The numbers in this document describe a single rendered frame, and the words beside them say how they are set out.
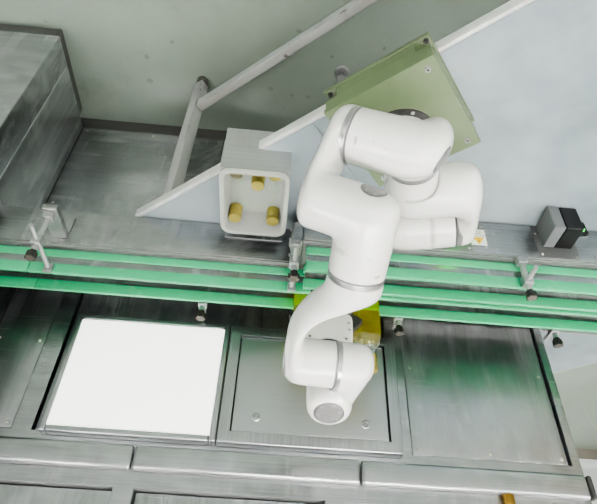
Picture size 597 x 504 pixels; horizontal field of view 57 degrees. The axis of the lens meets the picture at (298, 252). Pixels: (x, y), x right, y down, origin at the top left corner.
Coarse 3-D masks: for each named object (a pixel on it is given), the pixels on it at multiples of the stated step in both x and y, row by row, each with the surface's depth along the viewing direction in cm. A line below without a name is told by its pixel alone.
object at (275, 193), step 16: (224, 176) 134; (272, 176) 132; (224, 192) 137; (240, 192) 146; (256, 192) 145; (272, 192) 145; (288, 192) 135; (224, 208) 141; (256, 208) 150; (224, 224) 145; (240, 224) 148; (256, 224) 149
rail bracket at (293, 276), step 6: (294, 240) 141; (300, 240) 141; (294, 246) 133; (294, 252) 134; (294, 258) 136; (294, 264) 136; (294, 270) 135; (288, 276) 134; (294, 276) 133; (288, 282) 146; (288, 288) 145; (294, 288) 145
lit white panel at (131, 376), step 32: (96, 320) 154; (96, 352) 147; (128, 352) 148; (160, 352) 149; (192, 352) 149; (64, 384) 140; (96, 384) 141; (128, 384) 142; (160, 384) 142; (192, 384) 143; (64, 416) 135; (96, 416) 136; (128, 416) 136; (160, 416) 137; (192, 416) 138
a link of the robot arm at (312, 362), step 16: (320, 288) 81; (336, 288) 77; (352, 288) 76; (368, 288) 76; (304, 304) 81; (320, 304) 79; (336, 304) 77; (352, 304) 77; (368, 304) 77; (304, 320) 80; (320, 320) 78; (288, 336) 83; (304, 336) 80; (288, 352) 83; (304, 352) 83; (320, 352) 84; (336, 352) 84; (288, 368) 83; (304, 368) 83; (320, 368) 83; (336, 368) 83; (304, 384) 85; (320, 384) 84
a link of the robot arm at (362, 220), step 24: (336, 120) 77; (336, 144) 77; (312, 168) 75; (336, 168) 78; (312, 192) 74; (336, 192) 73; (360, 192) 72; (384, 192) 73; (312, 216) 74; (336, 216) 73; (360, 216) 71; (384, 216) 71; (336, 240) 75; (360, 240) 72; (384, 240) 73; (336, 264) 76; (360, 264) 74; (384, 264) 75
